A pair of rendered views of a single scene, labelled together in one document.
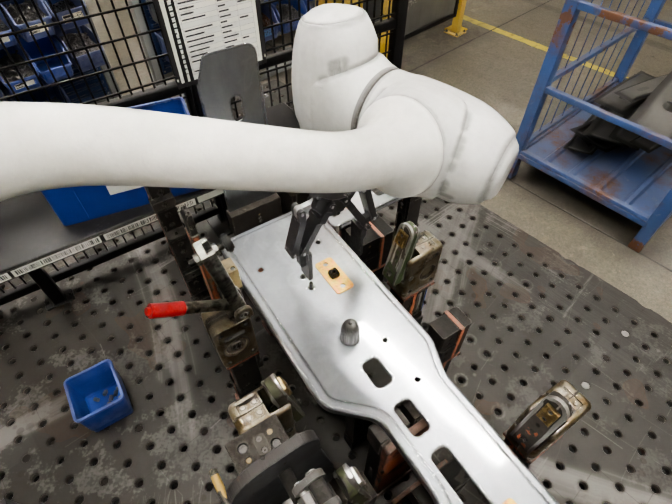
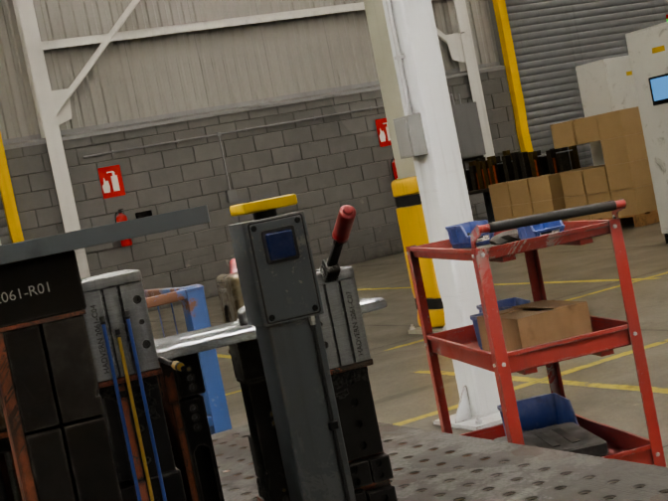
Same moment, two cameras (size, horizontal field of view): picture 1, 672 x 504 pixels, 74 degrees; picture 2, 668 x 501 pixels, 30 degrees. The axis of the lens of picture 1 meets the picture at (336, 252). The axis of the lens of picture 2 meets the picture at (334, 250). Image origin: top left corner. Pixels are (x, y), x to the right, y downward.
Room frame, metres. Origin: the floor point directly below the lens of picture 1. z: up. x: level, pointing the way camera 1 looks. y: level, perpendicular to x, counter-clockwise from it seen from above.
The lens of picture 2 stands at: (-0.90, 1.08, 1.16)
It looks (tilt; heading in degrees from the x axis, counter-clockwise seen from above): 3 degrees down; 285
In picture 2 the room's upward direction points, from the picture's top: 11 degrees counter-clockwise
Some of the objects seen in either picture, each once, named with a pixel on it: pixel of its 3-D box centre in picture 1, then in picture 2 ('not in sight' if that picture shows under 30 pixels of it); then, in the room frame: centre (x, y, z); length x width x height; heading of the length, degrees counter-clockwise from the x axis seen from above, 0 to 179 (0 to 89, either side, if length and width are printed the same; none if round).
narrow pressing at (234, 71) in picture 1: (240, 138); not in sight; (0.72, 0.18, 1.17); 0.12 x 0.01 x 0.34; 123
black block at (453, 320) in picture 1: (436, 359); not in sight; (0.42, -0.20, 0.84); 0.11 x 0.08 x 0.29; 123
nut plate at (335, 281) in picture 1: (334, 273); not in sight; (0.52, 0.00, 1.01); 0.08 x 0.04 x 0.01; 33
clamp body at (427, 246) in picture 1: (408, 297); not in sight; (0.56, -0.16, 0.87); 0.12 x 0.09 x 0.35; 123
